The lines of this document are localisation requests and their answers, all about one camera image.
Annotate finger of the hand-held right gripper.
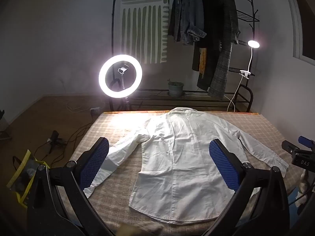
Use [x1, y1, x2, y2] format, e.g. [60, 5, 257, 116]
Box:
[282, 140, 301, 154]
[298, 136, 315, 151]

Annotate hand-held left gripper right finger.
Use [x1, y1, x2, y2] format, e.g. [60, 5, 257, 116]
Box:
[204, 138, 293, 236]

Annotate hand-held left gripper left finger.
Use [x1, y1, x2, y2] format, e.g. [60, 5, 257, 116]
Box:
[27, 137, 116, 236]

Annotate white long-sleeved shirt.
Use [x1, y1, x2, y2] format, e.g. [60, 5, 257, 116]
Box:
[84, 107, 289, 224]

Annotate black metal clothes rack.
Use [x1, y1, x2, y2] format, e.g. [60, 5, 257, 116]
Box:
[109, 0, 260, 113]

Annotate person's right hand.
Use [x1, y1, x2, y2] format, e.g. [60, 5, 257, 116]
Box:
[296, 171, 315, 209]

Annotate beige plaid blanket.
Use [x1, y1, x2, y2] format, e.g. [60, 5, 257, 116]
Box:
[58, 111, 315, 236]

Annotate small black tripod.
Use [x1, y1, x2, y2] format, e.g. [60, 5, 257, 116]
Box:
[47, 131, 67, 153]

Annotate green plant pot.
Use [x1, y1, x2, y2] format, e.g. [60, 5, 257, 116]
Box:
[167, 79, 184, 97]

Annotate white clip lamp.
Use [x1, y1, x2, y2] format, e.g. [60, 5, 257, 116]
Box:
[240, 40, 260, 78]

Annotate yellow patterned garment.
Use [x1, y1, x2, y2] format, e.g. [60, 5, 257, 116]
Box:
[199, 48, 208, 76]

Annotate window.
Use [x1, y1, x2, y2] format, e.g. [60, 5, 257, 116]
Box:
[283, 0, 315, 67]

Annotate grey plaid coat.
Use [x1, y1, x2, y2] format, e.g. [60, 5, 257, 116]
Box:
[197, 0, 241, 100]

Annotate black coat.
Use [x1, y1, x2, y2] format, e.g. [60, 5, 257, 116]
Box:
[191, 0, 222, 72]

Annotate blue denim jacket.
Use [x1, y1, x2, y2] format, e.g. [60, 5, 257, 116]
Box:
[168, 0, 207, 46]

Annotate black floor cables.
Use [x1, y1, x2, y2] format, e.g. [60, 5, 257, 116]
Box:
[32, 125, 92, 163]

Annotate white floor cable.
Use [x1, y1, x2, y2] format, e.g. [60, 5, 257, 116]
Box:
[66, 101, 84, 112]

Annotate black ring light stand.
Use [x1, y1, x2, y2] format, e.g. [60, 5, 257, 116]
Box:
[109, 74, 131, 112]

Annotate white lamp cable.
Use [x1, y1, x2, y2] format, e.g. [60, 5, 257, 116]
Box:
[227, 76, 246, 112]

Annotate green striped wall hanging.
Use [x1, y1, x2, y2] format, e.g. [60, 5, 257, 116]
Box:
[119, 0, 171, 65]

